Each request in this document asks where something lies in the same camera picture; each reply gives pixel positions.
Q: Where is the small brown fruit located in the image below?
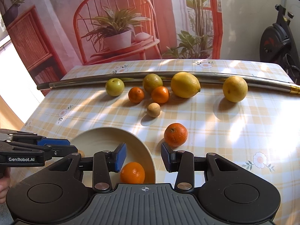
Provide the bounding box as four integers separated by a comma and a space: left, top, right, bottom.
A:
78, 150, 85, 158

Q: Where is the cream ceramic bowl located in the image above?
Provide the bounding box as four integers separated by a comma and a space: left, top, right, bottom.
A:
70, 127, 156, 183

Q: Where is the orange mandarin with stem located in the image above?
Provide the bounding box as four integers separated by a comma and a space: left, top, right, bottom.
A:
164, 123, 188, 148

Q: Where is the small tan round fruit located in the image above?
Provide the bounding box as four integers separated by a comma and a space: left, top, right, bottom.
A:
147, 103, 161, 118

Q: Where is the small orange mandarin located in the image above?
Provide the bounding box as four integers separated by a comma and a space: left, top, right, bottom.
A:
151, 86, 170, 104

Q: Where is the large yellow lemon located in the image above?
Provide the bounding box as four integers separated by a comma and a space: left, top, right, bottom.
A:
170, 72, 201, 99

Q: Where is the yellow-green citrus fruit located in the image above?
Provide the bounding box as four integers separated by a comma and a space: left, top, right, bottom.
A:
142, 73, 163, 94

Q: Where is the large yellow grapefruit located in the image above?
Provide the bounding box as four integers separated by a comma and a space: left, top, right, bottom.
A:
222, 76, 248, 103

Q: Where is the person's left hand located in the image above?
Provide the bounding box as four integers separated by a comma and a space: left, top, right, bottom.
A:
0, 168, 11, 204

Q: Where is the small left mandarin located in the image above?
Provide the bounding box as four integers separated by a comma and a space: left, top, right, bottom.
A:
128, 87, 144, 104

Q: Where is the green round fruit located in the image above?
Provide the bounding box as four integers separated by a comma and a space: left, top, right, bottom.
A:
105, 78, 125, 97

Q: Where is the plaid floral tablecloth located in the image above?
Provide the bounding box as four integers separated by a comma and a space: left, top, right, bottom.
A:
23, 59, 299, 224

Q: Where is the printed backdrop curtain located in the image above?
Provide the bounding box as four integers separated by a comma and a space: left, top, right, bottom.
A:
1, 0, 223, 84

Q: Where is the black exercise bike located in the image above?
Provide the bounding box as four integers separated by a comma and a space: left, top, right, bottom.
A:
259, 0, 299, 85

